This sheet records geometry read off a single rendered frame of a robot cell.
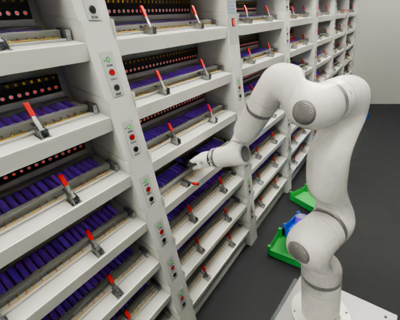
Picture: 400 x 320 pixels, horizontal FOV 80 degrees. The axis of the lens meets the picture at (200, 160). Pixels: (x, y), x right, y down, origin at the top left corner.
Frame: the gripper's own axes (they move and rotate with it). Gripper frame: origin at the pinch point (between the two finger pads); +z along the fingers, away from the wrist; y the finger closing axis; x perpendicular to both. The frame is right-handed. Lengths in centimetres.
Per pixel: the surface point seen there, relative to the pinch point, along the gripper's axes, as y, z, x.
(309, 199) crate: 103, -5, -86
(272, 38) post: 105, -10, 43
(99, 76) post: -34, -18, 41
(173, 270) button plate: -29.8, 2.7, -38.1
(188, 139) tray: -3.4, -9.2, 11.0
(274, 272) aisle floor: 24, -7, -87
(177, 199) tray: -17.7, -4.5, -9.3
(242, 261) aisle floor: 21, 13, -82
